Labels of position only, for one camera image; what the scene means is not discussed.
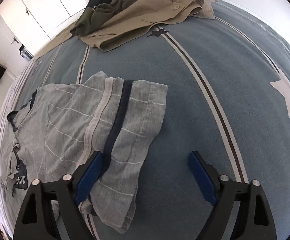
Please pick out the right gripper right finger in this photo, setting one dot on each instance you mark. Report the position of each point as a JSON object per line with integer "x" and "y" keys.
{"x": 254, "y": 219}

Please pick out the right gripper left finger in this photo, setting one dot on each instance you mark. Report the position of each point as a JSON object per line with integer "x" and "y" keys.
{"x": 36, "y": 218}

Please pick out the grey striped t-shirt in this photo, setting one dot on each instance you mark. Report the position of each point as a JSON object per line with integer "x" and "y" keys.
{"x": 61, "y": 127}

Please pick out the striped blue bed sheet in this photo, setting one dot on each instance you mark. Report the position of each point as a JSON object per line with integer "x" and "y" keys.
{"x": 228, "y": 98}

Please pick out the white door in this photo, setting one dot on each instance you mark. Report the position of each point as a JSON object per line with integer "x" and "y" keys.
{"x": 10, "y": 57}

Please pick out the white wardrobe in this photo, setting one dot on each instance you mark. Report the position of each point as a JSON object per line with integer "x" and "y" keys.
{"x": 48, "y": 14}

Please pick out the beige trousers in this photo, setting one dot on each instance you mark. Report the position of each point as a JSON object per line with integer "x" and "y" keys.
{"x": 133, "y": 22}

